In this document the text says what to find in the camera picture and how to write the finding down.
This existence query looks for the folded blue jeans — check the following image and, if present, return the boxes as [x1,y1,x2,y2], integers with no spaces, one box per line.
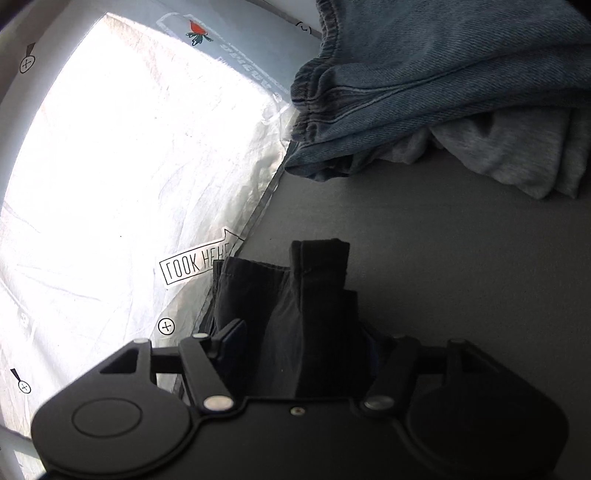
[286,1,590,181]

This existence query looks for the black trousers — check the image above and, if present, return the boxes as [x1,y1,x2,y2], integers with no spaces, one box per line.
[212,239,379,401]

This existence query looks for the grey folded garment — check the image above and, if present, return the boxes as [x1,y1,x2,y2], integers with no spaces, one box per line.
[376,107,590,200]

